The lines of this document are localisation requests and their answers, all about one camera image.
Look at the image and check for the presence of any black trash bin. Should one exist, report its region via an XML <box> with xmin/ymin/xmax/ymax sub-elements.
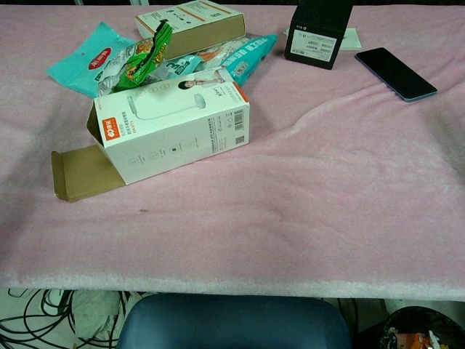
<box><xmin>379</xmin><ymin>305</ymin><xmax>465</xmax><ymax>349</ymax></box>

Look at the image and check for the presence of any white plastic bag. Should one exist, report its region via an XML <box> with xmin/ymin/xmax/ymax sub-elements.
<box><xmin>71</xmin><ymin>289</ymin><xmax>129</xmax><ymax>343</ymax></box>

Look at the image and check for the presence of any green snack bag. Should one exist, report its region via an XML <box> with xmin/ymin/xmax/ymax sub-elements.
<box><xmin>112</xmin><ymin>20</ymin><xmax>174</xmax><ymax>94</ymax></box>

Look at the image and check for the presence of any dark smartphone blue edge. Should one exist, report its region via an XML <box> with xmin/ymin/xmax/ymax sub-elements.
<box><xmin>355</xmin><ymin>47</ymin><xmax>438</xmax><ymax>103</ymax></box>

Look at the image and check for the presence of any pink fleece table cloth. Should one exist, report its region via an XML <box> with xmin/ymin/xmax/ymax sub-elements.
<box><xmin>0</xmin><ymin>4</ymin><xmax>465</xmax><ymax>302</ymax></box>

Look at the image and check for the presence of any black small box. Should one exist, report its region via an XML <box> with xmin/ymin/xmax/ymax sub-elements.
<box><xmin>283</xmin><ymin>0</ymin><xmax>354</xmax><ymax>71</ymax></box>

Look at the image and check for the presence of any teal snack bag white text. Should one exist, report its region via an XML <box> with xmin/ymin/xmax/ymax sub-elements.
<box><xmin>198</xmin><ymin>33</ymin><xmax>279</xmax><ymax>87</ymax></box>

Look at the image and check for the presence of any white desk lamp box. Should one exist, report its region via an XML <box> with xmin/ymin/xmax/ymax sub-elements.
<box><xmin>50</xmin><ymin>67</ymin><xmax>251</xmax><ymax>203</ymax></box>

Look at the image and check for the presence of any flat white cardboard box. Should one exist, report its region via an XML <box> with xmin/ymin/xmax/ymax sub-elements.
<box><xmin>134</xmin><ymin>0</ymin><xmax>246</xmax><ymax>61</ymax></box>

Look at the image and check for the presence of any white paper card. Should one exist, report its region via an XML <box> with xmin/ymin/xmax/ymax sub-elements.
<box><xmin>282</xmin><ymin>28</ymin><xmax>363</xmax><ymax>51</ymax></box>

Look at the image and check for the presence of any black cable tangle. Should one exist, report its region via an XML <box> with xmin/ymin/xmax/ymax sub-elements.
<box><xmin>0</xmin><ymin>289</ymin><xmax>124</xmax><ymax>349</ymax></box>

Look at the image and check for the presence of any blue chair seat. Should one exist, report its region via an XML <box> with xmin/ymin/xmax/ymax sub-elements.
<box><xmin>116</xmin><ymin>293</ymin><xmax>353</xmax><ymax>349</ymax></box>

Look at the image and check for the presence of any teal snack bag red label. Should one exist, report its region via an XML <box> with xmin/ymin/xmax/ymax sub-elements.
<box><xmin>46</xmin><ymin>21</ymin><xmax>137</xmax><ymax>98</ymax></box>

